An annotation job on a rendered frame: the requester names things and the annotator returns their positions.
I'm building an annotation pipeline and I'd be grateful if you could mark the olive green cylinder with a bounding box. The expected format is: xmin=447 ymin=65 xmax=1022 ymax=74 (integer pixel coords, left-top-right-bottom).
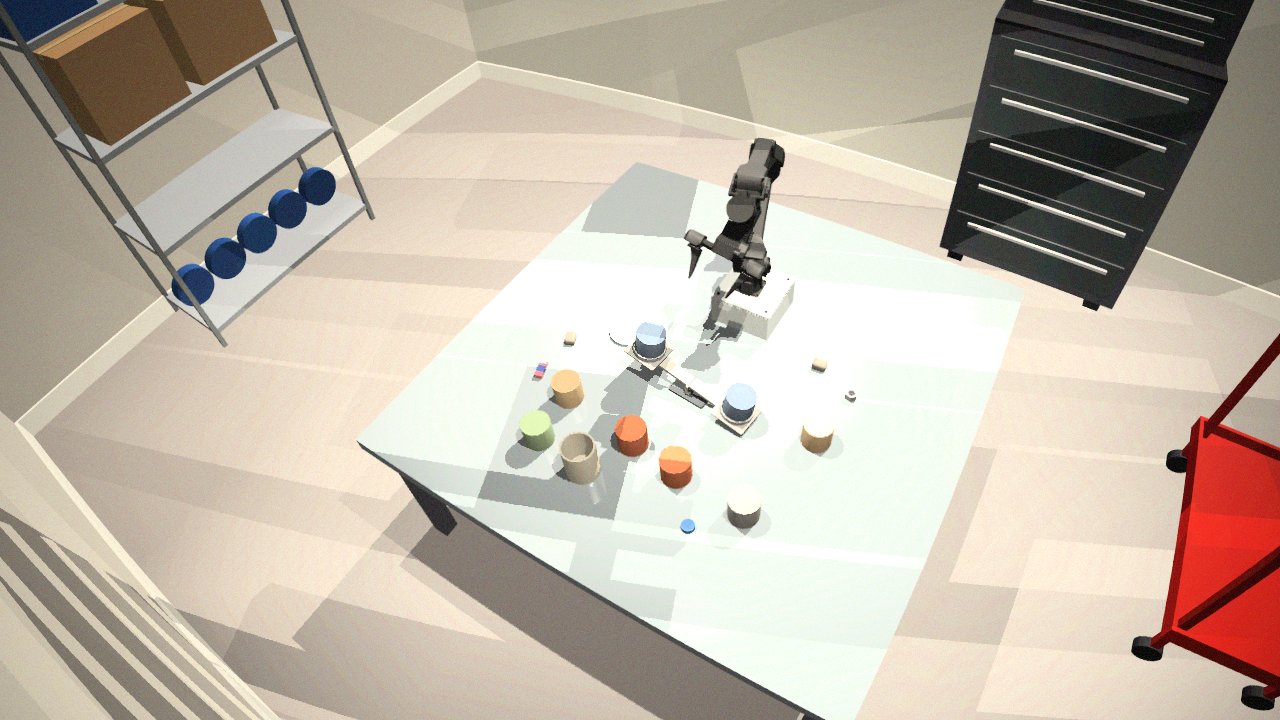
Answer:
xmin=520 ymin=411 xmax=556 ymax=451

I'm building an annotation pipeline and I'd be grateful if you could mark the orange-brown cylinder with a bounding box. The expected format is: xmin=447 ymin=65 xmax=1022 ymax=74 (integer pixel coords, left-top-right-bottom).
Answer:
xmin=614 ymin=415 xmax=649 ymax=457
xmin=659 ymin=446 xmax=692 ymax=489

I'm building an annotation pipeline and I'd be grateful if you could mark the tan cylinder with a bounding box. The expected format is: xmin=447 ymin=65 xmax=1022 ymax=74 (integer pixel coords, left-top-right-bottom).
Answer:
xmin=550 ymin=369 xmax=584 ymax=409

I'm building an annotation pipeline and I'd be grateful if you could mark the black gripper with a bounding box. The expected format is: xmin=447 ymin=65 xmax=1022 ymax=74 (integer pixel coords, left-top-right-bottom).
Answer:
xmin=684 ymin=220 xmax=765 ymax=299

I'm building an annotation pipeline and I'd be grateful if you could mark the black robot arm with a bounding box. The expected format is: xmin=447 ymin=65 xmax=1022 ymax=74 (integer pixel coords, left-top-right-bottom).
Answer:
xmin=710 ymin=138 xmax=785 ymax=299

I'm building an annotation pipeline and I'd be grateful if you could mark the beige open cylinder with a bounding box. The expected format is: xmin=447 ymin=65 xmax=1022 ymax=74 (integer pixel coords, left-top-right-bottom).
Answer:
xmin=559 ymin=432 xmax=602 ymax=486

